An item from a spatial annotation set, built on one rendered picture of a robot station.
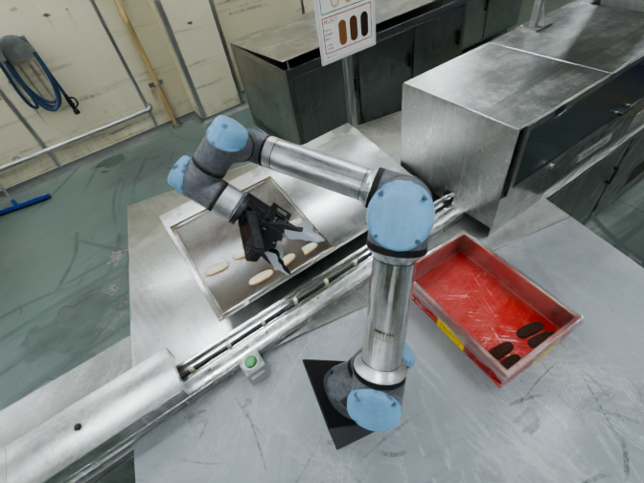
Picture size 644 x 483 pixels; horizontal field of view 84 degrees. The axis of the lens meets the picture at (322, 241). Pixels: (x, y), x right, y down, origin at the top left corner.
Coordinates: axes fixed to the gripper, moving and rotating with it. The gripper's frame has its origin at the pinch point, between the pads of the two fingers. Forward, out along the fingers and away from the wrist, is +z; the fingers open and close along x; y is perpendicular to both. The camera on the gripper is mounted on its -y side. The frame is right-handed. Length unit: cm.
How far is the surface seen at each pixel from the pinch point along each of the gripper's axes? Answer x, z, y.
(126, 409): 72, -14, -20
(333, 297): 33, 27, 27
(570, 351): -14, 88, 16
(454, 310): 7, 62, 28
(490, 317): 0, 70, 25
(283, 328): 45, 17, 14
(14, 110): 246, -233, 230
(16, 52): 193, -243, 240
